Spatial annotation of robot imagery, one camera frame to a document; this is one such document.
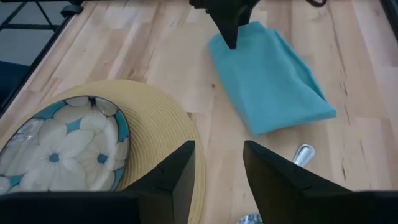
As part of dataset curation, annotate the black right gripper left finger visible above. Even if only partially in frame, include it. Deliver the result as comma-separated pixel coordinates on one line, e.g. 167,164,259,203
0,139,196,224

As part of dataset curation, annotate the teal cloth napkin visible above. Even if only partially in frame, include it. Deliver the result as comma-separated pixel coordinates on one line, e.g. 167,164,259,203
207,21,337,137

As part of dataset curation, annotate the round woven straw placemat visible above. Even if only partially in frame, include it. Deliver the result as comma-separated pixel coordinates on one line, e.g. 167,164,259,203
0,79,206,224

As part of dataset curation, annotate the silver metal spoon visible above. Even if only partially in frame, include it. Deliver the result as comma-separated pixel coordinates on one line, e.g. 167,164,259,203
236,143,316,224

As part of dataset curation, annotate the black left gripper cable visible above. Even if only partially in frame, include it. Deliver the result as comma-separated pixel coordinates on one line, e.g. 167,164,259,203
305,0,328,8

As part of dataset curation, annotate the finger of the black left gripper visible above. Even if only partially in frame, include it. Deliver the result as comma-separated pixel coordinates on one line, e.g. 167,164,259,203
238,2,259,29
206,7,241,50

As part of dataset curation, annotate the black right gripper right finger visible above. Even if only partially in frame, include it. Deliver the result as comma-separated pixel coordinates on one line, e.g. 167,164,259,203
243,139,398,224

